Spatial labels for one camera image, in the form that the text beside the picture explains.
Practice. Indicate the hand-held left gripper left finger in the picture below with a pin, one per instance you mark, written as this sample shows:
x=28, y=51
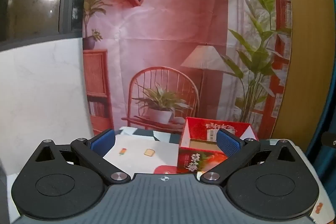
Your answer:
x=103, y=143

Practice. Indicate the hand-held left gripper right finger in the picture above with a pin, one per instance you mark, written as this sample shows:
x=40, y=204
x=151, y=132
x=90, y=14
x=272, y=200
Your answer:
x=228, y=144

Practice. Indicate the red strawberry print box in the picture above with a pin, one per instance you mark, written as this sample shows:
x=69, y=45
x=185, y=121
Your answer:
x=199, y=127

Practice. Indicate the cartoon printed table mat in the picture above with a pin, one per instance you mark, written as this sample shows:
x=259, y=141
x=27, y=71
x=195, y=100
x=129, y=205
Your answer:
x=136, y=158

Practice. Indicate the printed room scene backdrop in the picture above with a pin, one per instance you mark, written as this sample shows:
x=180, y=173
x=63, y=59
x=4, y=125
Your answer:
x=162, y=29

